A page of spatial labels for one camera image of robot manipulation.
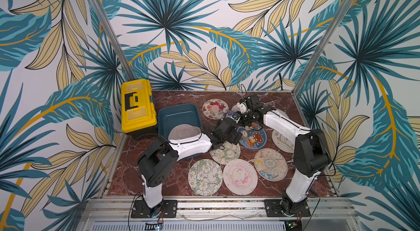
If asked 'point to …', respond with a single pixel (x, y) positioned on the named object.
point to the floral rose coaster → (215, 109)
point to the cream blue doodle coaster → (270, 164)
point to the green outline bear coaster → (231, 153)
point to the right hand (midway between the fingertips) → (232, 121)
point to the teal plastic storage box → (170, 115)
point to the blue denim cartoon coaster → (254, 136)
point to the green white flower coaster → (205, 177)
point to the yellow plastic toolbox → (138, 114)
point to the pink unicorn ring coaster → (240, 177)
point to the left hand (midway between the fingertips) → (231, 129)
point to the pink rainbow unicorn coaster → (184, 131)
